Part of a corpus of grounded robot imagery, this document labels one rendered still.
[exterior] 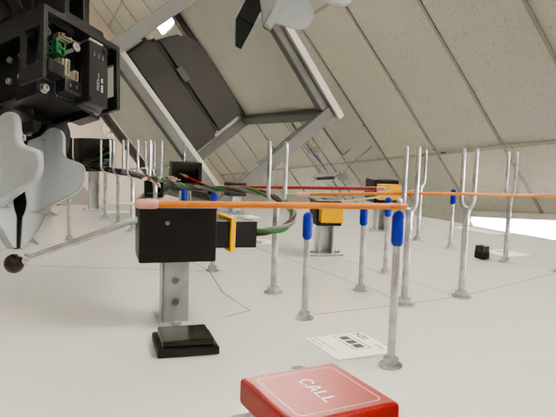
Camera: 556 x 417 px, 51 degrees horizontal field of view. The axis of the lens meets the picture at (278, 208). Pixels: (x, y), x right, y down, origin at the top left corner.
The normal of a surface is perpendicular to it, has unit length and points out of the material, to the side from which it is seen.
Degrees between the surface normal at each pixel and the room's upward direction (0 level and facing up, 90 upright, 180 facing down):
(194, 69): 90
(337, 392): 52
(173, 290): 98
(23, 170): 121
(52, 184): 114
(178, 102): 90
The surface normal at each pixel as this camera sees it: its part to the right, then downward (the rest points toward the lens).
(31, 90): -0.47, -0.18
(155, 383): 0.04, -0.99
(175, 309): 0.29, 0.11
